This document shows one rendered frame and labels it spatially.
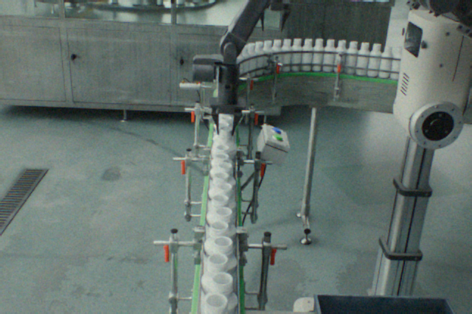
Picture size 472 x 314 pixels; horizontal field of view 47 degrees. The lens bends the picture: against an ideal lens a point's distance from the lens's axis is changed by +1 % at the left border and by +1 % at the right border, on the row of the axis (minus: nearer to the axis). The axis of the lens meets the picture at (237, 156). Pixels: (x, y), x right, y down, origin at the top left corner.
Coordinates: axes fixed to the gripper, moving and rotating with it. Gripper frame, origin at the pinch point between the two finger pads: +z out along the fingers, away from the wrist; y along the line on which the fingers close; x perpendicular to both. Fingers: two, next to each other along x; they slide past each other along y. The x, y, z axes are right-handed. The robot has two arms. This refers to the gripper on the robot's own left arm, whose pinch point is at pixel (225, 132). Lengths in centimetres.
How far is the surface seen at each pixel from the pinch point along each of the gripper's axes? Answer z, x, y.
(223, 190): 2.0, -31.4, 0.0
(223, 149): 3.1, -5.0, -0.4
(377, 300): 23, -41, 37
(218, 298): 2, -69, 0
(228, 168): 2.0, -19.5, 1.3
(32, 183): 123, 190, -128
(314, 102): 35, 138, 49
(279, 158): 12.4, 11.3, 17.7
